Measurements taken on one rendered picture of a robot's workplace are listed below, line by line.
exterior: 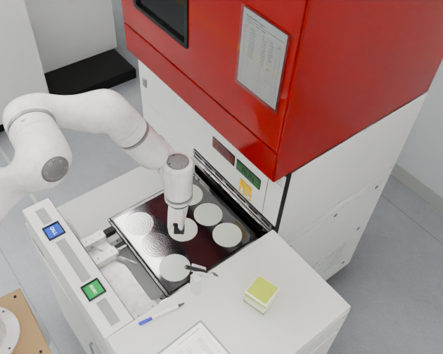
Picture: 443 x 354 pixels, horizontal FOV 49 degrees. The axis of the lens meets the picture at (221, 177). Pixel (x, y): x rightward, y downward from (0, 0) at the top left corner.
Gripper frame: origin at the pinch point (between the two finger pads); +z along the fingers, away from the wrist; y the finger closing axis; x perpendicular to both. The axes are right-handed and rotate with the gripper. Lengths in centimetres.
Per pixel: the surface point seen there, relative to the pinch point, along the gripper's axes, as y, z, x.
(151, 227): -4.2, 8.2, -10.7
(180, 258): 6.1, 8.1, 1.5
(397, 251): -76, 98, 107
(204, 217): -12.0, 8.1, 6.4
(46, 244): 12.2, 2.0, -39.8
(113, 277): 15.4, 10.0, -18.2
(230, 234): -6.3, 8.2, 16.4
